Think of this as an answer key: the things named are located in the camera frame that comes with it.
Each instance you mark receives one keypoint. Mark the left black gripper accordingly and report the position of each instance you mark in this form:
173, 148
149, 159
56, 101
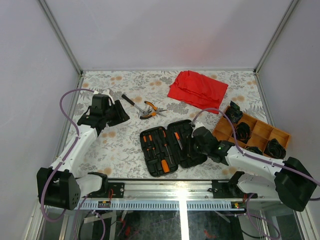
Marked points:
122, 115

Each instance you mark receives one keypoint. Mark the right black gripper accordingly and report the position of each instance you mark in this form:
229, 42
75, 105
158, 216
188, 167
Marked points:
196, 154

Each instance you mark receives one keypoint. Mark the orange handled utility knife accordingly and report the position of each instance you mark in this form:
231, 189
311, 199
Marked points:
178, 140

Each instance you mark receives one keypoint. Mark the black plastic tool case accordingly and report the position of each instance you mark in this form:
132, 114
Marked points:
180, 158

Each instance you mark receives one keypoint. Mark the small orange black screwdriver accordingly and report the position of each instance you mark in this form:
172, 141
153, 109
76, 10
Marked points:
152, 144

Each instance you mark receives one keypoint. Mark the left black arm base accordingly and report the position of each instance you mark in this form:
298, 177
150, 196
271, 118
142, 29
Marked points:
107, 190

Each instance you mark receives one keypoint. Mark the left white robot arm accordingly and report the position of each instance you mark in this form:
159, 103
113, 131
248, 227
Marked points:
58, 185

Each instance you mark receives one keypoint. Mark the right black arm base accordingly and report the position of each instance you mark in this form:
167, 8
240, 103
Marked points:
228, 189

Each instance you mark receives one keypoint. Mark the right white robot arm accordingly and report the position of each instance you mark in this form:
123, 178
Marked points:
287, 179

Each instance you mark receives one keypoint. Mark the orange black pliers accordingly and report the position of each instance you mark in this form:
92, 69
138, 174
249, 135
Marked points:
152, 111

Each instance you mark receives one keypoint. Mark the wooden compartment tray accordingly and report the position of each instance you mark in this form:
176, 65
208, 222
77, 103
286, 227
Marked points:
261, 133

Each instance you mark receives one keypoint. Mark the red folded cloth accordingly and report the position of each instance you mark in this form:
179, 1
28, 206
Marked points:
198, 90

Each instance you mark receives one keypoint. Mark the black tape roll right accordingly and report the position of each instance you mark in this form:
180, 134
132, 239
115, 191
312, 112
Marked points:
275, 150

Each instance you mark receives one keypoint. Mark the black handled hammer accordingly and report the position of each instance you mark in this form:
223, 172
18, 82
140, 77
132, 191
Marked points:
132, 103

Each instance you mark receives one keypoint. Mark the aluminium front rail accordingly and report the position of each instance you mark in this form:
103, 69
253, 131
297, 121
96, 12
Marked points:
144, 195

